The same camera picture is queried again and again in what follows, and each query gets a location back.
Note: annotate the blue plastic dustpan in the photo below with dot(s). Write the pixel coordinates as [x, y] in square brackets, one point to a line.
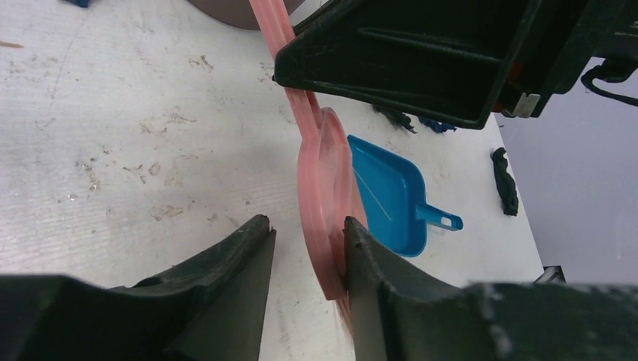
[393, 192]

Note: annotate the small blue paper scrap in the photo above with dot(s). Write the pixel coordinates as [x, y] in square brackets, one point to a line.
[436, 126]

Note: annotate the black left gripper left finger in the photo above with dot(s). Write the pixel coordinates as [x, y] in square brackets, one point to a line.
[208, 307]

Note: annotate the dark paper scrap table edge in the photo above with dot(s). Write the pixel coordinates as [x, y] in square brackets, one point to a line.
[505, 183]

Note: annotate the blue paper scrap near bin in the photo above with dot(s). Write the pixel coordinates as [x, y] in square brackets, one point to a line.
[80, 3]

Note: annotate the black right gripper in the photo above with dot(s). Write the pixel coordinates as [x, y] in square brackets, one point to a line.
[569, 42]

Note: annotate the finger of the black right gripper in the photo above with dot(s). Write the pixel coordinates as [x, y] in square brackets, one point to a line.
[444, 60]

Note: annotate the pink hand brush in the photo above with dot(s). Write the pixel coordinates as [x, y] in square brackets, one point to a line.
[327, 193]

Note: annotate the brown waste bin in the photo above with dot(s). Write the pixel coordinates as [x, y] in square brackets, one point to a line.
[243, 14]

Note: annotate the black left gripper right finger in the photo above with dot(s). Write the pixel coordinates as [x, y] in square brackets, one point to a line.
[399, 312]

